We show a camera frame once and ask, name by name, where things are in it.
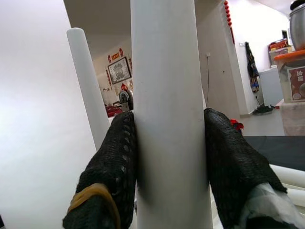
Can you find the dark hanging clothes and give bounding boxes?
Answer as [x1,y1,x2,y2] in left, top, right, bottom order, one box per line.
[244,42,261,93]

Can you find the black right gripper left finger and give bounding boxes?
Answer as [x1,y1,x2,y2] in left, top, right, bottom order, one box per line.
[62,111,138,229]

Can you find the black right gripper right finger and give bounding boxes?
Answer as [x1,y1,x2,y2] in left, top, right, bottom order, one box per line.
[203,107,288,229]

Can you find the black floor item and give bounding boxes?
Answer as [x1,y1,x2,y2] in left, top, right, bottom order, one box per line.
[254,104,279,115]

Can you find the beige striped cloth cover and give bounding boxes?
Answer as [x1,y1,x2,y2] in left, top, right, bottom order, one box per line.
[280,101,305,136]

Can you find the red low seat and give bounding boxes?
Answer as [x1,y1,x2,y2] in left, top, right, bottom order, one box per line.
[106,106,124,117]

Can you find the large steel pot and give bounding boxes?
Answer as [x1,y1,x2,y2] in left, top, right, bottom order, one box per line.
[289,3,305,51]

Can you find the white low cabinet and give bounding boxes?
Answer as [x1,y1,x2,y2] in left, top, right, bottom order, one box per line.
[259,66,284,105]

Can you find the red bead string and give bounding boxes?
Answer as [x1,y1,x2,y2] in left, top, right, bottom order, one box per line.
[224,0,235,45]

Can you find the dark spoked wheel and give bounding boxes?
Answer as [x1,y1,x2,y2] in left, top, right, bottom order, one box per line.
[118,89,134,112]

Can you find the framed wall picture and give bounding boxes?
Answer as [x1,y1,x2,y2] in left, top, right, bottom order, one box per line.
[107,57,132,84]

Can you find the red printed carton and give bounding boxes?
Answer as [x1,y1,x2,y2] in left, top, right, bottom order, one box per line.
[268,39,294,52]

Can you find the orange lidded plastic container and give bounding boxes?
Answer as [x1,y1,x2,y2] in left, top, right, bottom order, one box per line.
[273,49,305,103]

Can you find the red cloth bundle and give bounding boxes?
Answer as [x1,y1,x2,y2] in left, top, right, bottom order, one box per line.
[230,119,245,131]

